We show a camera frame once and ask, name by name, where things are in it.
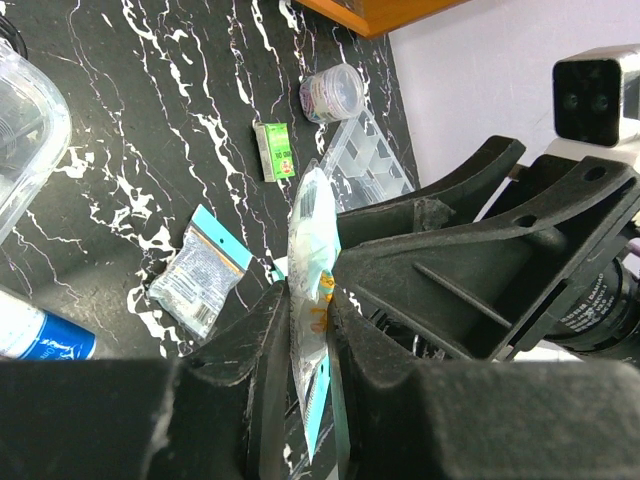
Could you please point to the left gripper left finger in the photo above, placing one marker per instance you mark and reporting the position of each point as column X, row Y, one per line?
column 216, row 414

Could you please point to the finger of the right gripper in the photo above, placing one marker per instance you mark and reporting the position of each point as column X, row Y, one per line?
column 455, row 199

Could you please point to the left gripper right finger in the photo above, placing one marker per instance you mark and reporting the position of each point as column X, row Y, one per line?
column 398, row 416

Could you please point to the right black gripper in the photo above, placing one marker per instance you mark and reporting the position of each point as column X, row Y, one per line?
column 549, row 261

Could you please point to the teal bandage packet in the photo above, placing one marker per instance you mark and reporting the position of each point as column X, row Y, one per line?
column 313, row 248

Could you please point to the clear plastic medicine box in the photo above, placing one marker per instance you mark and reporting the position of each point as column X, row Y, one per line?
column 35, row 134

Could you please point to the clear compartment organizer tray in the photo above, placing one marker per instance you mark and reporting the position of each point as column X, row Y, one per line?
column 361, row 166

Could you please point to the blue header plastic packet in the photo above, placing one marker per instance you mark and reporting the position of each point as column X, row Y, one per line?
column 195, row 284

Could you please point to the small clear round jar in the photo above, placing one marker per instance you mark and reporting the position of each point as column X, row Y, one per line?
column 335, row 94

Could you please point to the small green box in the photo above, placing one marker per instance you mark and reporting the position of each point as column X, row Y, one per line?
column 274, row 150

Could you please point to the orange wooden shelf rack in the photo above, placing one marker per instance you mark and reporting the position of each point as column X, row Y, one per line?
column 371, row 19

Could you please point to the blue white bandage roll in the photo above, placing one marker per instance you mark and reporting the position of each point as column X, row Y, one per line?
column 30, row 333

